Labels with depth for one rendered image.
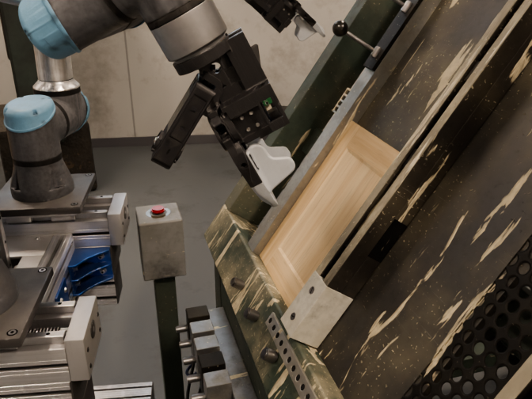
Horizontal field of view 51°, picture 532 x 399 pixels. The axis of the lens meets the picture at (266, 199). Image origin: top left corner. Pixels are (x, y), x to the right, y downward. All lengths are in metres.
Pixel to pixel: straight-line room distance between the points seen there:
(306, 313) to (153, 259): 0.62
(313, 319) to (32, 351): 0.50
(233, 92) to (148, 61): 4.26
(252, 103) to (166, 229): 0.95
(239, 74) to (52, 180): 0.90
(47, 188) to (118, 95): 3.57
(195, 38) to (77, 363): 0.65
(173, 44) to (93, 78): 4.38
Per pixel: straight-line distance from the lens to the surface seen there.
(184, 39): 0.61
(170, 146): 0.66
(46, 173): 1.45
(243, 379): 1.29
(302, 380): 1.06
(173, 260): 1.59
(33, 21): 0.66
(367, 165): 1.22
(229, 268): 1.46
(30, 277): 1.15
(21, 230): 1.52
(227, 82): 0.64
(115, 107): 5.01
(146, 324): 2.72
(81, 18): 0.64
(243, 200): 1.61
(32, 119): 1.41
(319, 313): 1.09
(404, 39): 1.38
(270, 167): 0.66
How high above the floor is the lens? 1.60
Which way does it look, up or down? 24 degrees down
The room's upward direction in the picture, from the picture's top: straight up
